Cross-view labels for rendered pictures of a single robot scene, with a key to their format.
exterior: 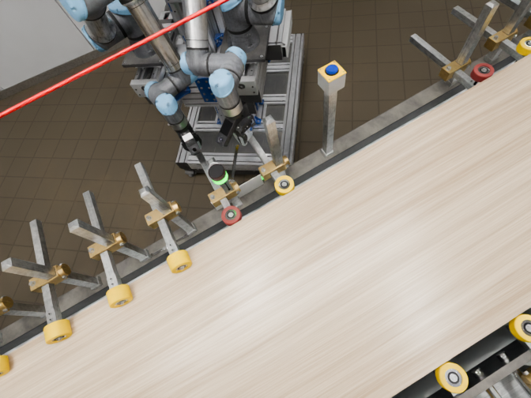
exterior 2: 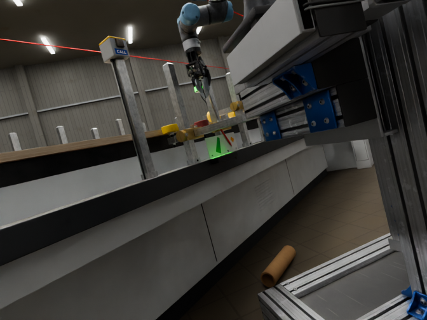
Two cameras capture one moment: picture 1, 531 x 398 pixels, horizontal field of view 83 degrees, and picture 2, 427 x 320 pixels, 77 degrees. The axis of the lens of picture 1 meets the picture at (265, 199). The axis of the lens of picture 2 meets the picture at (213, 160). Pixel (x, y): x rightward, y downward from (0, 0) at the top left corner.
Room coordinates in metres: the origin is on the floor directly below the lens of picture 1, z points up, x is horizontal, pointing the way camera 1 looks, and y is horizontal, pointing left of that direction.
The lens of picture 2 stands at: (1.63, -0.88, 0.76)
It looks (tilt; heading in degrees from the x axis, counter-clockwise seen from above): 3 degrees down; 137
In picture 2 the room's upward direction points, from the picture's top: 15 degrees counter-clockwise
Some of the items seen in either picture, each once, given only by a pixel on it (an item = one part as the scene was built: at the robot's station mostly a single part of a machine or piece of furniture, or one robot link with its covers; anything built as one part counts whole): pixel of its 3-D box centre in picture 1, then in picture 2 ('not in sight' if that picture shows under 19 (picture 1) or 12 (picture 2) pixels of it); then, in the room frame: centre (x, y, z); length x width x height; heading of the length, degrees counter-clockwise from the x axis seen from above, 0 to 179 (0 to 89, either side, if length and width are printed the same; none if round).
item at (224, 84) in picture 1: (224, 88); (187, 29); (0.76, -0.01, 1.29); 0.09 x 0.08 x 0.11; 146
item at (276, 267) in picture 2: not in sight; (279, 264); (0.72, 0.24, 0.04); 0.30 x 0.08 x 0.08; 99
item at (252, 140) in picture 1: (264, 159); (203, 131); (0.74, -0.06, 0.83); 0.43 x 0.03 x 0.04; 9
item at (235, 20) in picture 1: (236, 7); not in sight; (1.24, -0.18, 1.20); 0.13 x 0.12 x 0.14; 56
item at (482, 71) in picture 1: (478, 79); not in sight; (0.71, -1.08, 0.85); 0.08 x 0.08 x 0.11
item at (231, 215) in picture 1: (234, 219); (203, 130); (0.51, 0.15, 0.85); 0.08 x 0.08 x 0.11
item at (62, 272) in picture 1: (50, 277); not in sight; (0.52, 0.90, 0.95); 0.13 x 0.06 x 0.05; 99
